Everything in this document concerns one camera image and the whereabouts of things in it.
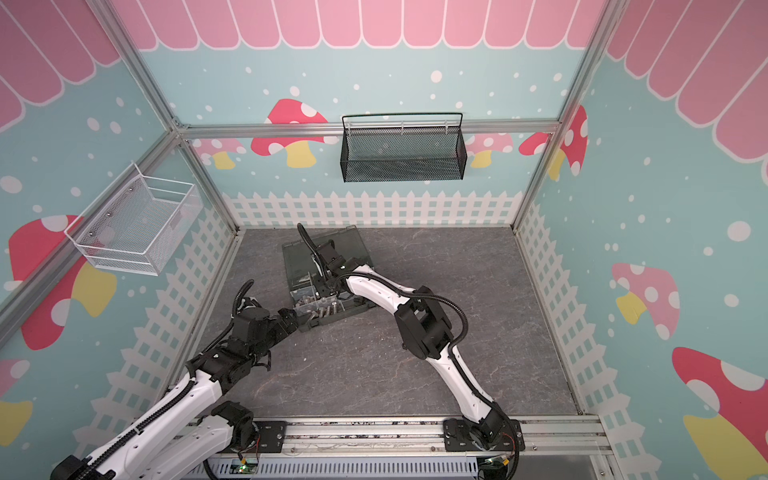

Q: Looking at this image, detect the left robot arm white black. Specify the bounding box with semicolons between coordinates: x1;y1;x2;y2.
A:
51;306;306;479

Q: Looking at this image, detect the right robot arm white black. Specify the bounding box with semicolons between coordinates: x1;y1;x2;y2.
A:
299;228;522;453

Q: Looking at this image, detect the green plastic compartment organizer box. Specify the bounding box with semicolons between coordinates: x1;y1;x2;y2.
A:
282;226;376;332

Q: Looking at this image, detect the black wire mesh basket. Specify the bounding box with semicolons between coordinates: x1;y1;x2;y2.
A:
340;112;468;183

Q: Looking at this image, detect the white wire mesh basket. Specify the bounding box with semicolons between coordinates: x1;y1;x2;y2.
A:
64;164;203;276

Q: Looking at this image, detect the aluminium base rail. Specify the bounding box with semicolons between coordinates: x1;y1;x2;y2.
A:
173;415;613;480

